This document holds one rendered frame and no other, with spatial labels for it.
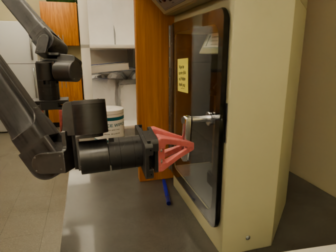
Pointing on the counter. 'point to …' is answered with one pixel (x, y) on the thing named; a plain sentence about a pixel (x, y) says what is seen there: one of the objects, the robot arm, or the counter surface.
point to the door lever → (188, 120)
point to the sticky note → (182, 75)
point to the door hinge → (169, 76)
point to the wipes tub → (114, 122)
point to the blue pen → (166, 192)
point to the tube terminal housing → (255, 119)
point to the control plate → (169, 3)
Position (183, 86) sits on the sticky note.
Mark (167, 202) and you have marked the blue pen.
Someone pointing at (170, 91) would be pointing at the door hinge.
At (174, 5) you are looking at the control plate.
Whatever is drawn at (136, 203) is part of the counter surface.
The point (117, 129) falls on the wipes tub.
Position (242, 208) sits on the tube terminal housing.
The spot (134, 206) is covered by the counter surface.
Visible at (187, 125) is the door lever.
